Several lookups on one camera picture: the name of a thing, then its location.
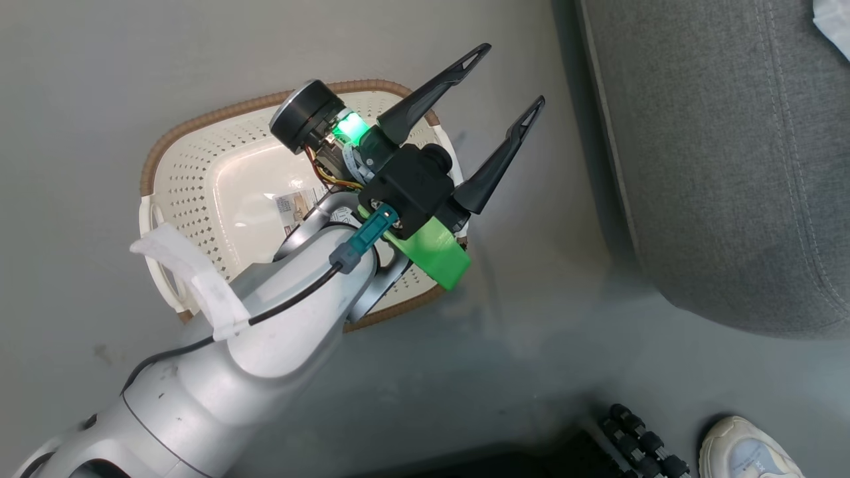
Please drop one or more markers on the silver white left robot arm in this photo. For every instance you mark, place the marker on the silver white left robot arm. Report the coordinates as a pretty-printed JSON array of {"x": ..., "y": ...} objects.
[{"x": 265, "y": 332}]

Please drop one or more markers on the white sneaker shoe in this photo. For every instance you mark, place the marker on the white sneaker shoe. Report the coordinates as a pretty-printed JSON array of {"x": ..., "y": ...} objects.
[{"x": 744, "y": 455}]

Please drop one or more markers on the white tape strip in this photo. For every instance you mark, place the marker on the white tape strip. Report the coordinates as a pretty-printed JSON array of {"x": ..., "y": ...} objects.
[{"x": 206, "y": 285}]

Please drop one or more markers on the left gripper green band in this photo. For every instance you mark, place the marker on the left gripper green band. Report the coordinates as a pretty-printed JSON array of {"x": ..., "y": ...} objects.
[{"x": 309, "y": 119}]

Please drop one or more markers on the white cloth piece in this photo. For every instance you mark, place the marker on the white cloth piece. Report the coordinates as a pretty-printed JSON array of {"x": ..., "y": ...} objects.
[{"x": 835, "y": 23}]

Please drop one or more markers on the cream perforated laundry basket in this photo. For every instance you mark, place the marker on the cream perforated laundry basket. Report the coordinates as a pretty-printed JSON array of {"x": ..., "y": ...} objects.
[{"x": 199, "y": 192}]

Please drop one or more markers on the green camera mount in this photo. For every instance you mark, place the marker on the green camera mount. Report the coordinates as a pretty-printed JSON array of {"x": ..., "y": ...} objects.
[{"x": 435, "y": 255}]

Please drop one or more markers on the black ribbed roller wheel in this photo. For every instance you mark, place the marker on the black ribbed roller wheel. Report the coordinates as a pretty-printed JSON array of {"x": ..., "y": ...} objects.
[{"x": 641, "y": 441}]

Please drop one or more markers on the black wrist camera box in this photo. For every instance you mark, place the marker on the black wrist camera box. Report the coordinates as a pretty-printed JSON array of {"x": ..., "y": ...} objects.
[{"x": 412, "y": 186}]

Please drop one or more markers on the paper label sticker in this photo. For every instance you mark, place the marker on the paper label sticker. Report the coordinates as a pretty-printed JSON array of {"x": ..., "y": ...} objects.
[{"x": 295, "y": 202}]

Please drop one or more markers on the grey fabric sofa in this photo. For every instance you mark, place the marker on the grey fabric sofa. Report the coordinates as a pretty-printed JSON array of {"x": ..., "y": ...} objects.
[{"x": 717, "y": 166}]

